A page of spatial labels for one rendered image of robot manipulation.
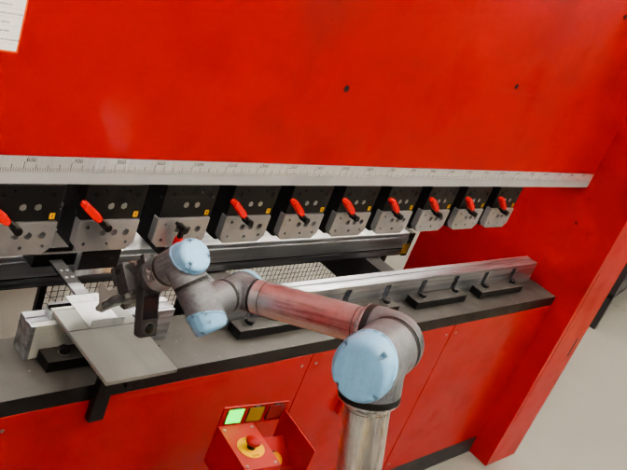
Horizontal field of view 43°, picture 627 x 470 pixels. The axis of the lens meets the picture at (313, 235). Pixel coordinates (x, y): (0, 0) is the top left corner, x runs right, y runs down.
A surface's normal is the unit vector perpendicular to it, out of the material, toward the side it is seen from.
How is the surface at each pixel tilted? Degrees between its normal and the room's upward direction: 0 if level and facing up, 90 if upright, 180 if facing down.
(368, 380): 83
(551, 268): 90
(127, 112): 90
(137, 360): 0
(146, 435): 90
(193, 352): 0
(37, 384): 0
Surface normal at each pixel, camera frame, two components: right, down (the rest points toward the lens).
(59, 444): 0.62, 0.51
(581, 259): -0.71, 0.04
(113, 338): 0.34, -0.85
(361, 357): -0.47, 0.09
